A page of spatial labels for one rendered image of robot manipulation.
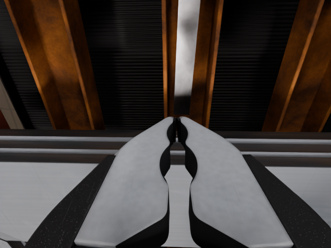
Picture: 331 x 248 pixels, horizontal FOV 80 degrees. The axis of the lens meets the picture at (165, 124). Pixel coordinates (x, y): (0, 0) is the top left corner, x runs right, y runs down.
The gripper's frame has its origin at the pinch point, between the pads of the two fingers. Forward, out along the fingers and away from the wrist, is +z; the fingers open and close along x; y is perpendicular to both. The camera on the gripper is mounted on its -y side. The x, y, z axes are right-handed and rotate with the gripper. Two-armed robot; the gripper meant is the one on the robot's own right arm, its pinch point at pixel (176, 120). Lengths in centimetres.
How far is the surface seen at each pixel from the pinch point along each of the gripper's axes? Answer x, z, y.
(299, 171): 13.7, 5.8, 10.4
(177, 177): 0.2, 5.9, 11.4
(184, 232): 1.2, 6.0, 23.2
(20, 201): -21.2, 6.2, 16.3
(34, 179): -17.5, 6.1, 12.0
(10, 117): -102, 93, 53
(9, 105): -99, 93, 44
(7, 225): -25.8, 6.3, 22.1
